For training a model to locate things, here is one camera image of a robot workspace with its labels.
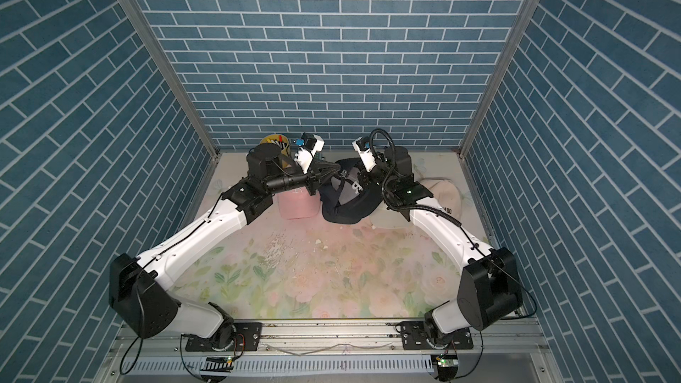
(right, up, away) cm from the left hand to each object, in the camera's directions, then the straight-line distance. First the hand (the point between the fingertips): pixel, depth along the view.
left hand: (345, 170), depth 69 cm
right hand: (+4, +3, +11) cm, 12 cm away
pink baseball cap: (-19, -12, +30) cm, 37 cm away
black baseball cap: (-1, -9, +16) cm, 18 cm away
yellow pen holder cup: (-28, +13, +39) cm, 50 cm away
